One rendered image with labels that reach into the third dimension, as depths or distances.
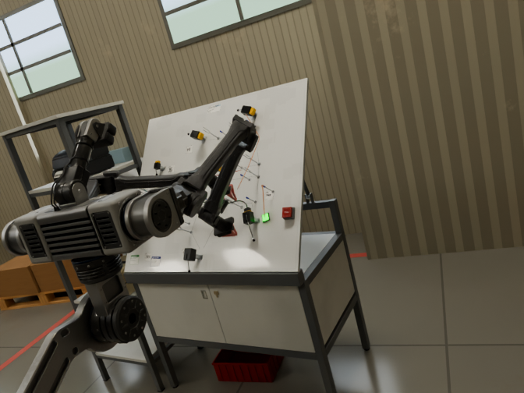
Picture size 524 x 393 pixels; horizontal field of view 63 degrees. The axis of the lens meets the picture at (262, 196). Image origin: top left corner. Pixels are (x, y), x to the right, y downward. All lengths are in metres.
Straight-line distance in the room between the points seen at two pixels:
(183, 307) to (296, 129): 1.20
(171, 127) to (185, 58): 2.07
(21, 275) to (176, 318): 3.16
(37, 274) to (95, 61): 2.48
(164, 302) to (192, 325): 0.22
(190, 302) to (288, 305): 0.63
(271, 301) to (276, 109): 1.01
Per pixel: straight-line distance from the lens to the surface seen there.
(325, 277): 2.29
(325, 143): 4.39
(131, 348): 3.27
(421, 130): 3.61
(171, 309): 2.69
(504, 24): 3.59
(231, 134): 1.51
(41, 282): 5.48
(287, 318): 2.23
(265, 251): 2.11
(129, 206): 1.22
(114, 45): 5.31
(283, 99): 2.37
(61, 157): 2.86
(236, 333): 2.47
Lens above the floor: 1.72
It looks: 14 degrees down
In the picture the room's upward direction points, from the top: 15 degrees counter-clockwise
